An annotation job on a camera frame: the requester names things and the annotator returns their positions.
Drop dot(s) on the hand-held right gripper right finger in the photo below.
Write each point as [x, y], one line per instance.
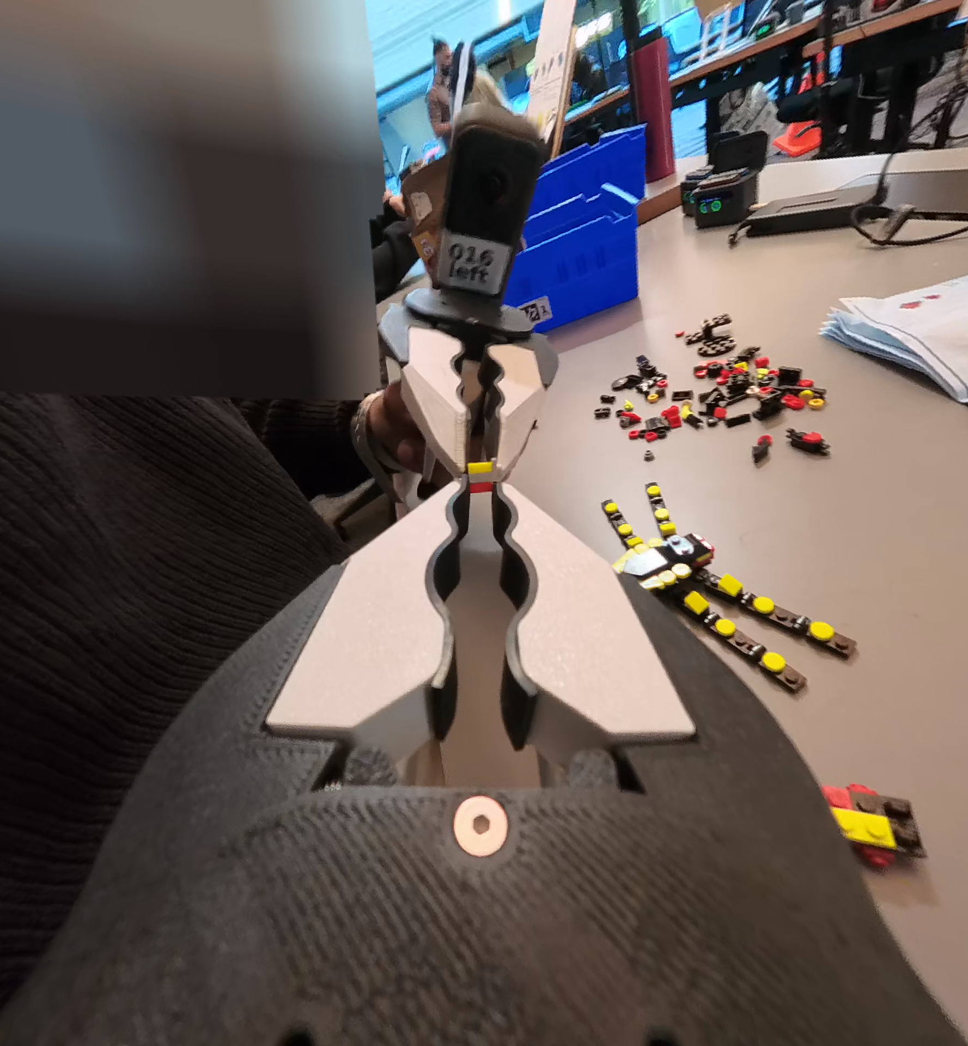
[598, 645]

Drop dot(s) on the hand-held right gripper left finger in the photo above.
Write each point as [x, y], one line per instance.
[353, 645]

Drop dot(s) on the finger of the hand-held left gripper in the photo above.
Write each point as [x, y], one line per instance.
[524, 392]
[435, 384]

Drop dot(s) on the small yellow red lego assembly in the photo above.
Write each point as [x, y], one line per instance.
[481, 470]

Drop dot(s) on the black yellow lego model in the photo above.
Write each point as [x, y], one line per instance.
[663, 560]

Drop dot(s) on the pile of lego pieces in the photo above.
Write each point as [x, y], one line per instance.
[729, 384]

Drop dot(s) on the small red black lego assembly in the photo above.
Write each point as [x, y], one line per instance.
[859, 825]

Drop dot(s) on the person's left forearm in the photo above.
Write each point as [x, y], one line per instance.
[304, 449]

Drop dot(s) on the black lego piece red tip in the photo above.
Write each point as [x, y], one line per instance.
[761, 449]

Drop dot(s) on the lego instruction booklet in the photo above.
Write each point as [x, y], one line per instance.
[925, 335]

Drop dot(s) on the person's left hand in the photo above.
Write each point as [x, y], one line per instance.
[398, 429]

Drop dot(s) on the brown cardboard box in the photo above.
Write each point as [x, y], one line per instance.
[422, 204]

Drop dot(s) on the blue plastic storage bin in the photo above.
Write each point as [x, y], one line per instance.
[590, 245]

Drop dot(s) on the tan printed board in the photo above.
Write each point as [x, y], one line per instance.
[553, 73]

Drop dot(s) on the dark red water bottle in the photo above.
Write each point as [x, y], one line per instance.
[654, 106]

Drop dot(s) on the black battery charging case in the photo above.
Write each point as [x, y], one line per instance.
[688, 192]
[725, 204]

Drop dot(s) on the person's black sweater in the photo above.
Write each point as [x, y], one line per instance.
[83, 613]

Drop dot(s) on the black flat box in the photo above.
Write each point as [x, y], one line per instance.
[819, 208]

